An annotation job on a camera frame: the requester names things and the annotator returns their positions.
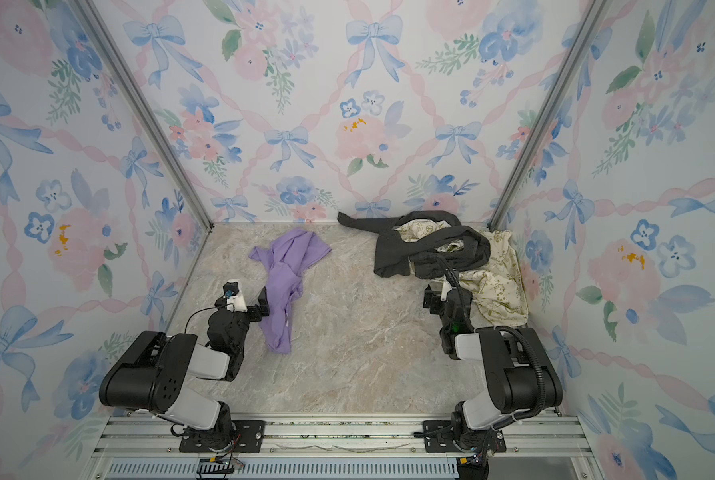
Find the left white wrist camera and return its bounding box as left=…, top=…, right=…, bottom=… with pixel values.
left=223, top=280, right=248, bottom=312

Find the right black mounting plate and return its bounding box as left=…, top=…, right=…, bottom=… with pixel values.
left=413, top=420, right=507, bottom=456

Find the left aluminium corner post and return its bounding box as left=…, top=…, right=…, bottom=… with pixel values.
left=69, top=0, right=214, bottom=232

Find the black cloth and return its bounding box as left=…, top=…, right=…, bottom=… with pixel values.
left=338, top=211, right=491, bottom=279

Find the aluminium corner post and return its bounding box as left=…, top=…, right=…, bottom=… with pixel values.
left=487, top=0, right=609, bottom=230
left=69, top=0, right=214, bottom=232

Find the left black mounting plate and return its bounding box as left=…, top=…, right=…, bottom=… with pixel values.
left=179, top=420, right=267, bottom=454

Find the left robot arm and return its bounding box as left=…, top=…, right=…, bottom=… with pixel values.
left=99, top=281, right=270, bottom=454

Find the right aluminium corner post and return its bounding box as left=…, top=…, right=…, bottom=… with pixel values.
left=487, top=0, right=609, bottom=230

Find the purple cloth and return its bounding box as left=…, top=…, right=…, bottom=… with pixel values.
left=249, top=228, right=332, bottom=354

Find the thin black camera cable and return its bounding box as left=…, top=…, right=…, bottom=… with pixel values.
left=182, top=304, right=230, bottom=334

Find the black corrugated cable hose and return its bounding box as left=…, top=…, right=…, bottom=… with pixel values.
left=437, top=256, right=551, bottom=421

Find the cream floral cloth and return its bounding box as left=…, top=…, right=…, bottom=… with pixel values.
left=395, top=219, right=529, bottom=327

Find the black mounting plate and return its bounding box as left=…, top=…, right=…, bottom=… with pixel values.
left=413, top=420, right=507, bottom=456
left=179, top=420, right=267, bottom=454

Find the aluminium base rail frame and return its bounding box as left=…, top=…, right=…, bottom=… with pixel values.
left=81, top=410, right=603, bottom=479

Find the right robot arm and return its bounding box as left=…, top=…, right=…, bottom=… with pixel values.
left=415, top=283, right=563, bottom=454

